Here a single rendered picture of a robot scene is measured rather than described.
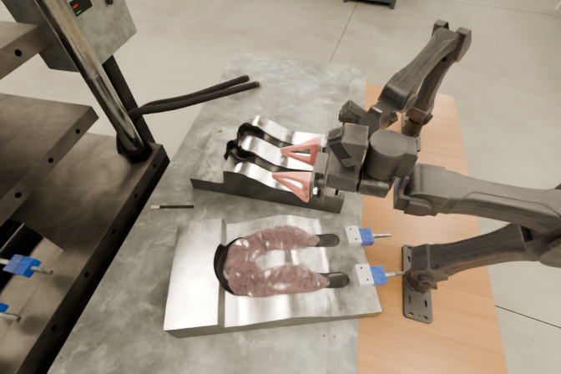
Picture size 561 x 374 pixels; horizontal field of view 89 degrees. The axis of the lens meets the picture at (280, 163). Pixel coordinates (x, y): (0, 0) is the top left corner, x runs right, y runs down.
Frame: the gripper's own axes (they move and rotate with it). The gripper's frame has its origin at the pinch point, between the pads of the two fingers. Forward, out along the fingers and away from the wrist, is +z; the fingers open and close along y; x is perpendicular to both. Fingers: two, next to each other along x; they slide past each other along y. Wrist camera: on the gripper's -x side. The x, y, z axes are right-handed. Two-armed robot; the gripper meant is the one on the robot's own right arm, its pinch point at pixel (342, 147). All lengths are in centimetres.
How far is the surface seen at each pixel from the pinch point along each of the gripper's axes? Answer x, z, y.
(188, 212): -31, 35, 27
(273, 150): -17.6, 14.0, 4.3
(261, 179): -18.4, 14.2, 16.8
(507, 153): 159, 6, -109
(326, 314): 4.1, 4.9, 49.1
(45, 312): -51, 50, 62
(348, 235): 6.0, 1.3, 28.9
